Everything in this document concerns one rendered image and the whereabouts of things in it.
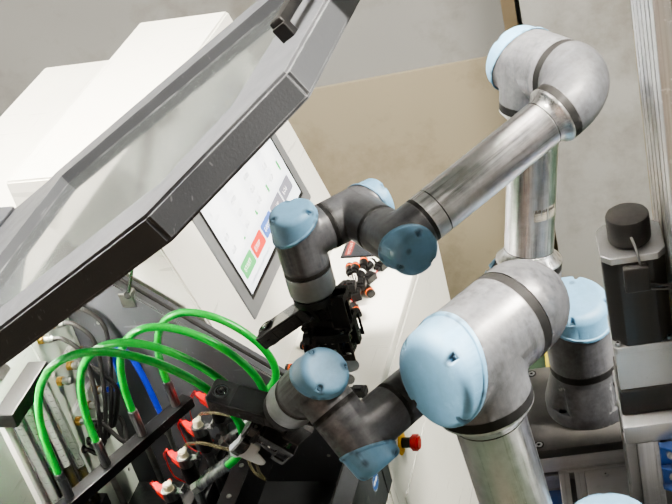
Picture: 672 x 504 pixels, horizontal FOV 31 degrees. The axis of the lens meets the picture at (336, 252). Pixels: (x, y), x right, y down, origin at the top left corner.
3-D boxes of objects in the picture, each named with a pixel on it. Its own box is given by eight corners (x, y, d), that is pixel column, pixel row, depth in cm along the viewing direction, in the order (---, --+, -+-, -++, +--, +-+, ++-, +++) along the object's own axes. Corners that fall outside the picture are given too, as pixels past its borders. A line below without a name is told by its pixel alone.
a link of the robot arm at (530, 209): (526, 353, 209) (538, 46, 185) (475, 318, 221) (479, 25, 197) (580, 334, 214) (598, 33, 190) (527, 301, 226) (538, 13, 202)
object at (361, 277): (371, 324, 257) (366, 303, 254) (324, 326, 260) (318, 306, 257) (391, 262, 275) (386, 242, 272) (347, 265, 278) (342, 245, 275)
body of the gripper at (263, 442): (279, 468, 189) (307, 443, 179) (232, 441, 188) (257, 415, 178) (298, 428, 193) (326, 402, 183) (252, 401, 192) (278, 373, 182)
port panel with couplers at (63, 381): (94, 448, 232) (36, 320, 215) (78, 448, 233) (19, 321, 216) (119, 403, 242) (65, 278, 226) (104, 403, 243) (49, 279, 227)
